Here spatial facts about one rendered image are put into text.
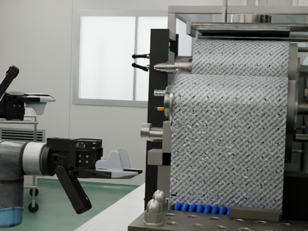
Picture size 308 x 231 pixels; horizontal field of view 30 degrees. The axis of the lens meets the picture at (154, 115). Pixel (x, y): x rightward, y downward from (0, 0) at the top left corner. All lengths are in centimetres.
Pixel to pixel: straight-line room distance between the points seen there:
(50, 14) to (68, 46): 46
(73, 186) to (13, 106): 63
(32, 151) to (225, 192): 43
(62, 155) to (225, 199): 37
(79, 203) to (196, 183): 26
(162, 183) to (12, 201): 34
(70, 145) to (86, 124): 593
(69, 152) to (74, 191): 9
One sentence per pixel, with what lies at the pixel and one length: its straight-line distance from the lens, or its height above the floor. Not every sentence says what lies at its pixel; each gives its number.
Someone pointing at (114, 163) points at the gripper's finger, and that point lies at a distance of 122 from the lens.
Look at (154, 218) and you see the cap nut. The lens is 107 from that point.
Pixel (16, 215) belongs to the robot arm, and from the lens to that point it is 134.
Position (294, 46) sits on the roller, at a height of 140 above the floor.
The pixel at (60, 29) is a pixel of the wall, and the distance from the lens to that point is 732.
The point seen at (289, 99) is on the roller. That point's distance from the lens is 120.
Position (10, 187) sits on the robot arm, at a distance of 132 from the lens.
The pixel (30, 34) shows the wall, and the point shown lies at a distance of 747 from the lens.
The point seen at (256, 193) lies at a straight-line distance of 121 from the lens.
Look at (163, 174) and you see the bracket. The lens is 132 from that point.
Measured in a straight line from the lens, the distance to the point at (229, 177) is 121.
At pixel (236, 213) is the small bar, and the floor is 104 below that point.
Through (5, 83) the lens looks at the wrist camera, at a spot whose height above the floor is 128.
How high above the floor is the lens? 129
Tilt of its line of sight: 3 degrees down
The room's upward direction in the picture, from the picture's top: 2 degrees clockwise
